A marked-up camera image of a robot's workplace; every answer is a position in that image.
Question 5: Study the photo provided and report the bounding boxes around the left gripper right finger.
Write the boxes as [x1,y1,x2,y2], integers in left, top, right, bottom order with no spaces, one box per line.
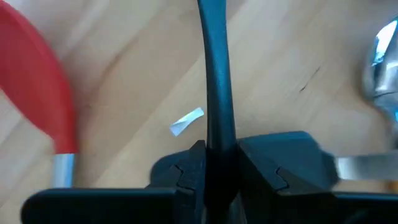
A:
[231,130,340,224]

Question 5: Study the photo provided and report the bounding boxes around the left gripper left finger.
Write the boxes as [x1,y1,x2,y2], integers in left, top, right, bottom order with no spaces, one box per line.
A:
[149,140,208,224]

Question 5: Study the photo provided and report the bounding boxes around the black slotted spatula long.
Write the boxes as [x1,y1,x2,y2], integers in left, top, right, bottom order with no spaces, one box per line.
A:
[197,0,238,150]

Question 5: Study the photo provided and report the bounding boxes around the orange-handled steel spoon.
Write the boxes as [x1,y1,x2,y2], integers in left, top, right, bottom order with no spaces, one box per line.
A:
[361,17,398,139]

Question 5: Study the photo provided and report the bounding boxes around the red silicone spatula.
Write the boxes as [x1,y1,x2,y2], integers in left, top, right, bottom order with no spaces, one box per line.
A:
[0,0,78,189]

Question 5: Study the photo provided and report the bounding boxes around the white paper scrap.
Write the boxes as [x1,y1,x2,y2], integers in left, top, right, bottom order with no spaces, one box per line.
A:
[169,107,205,137]

